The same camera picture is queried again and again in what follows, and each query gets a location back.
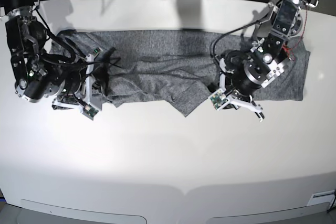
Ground grey long-sleeve T-shirt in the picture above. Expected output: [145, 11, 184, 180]
[49, 29, 312, 119]

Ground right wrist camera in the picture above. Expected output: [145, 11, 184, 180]
[81, 104, 99, 120]

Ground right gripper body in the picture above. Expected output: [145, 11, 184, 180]
[52, 48, 102, 112]

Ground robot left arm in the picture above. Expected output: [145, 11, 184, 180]
[209, 0, 319, 121]

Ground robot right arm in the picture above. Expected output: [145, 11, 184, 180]
[1, 0, 109, 119]

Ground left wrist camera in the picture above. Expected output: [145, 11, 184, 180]
[208, 88, 229, 111]

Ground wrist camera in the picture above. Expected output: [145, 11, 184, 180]
[81, 104, 99, 120]
[208, 88, 229, 111]

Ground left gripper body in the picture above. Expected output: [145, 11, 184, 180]
[219, 50, 264, 122]

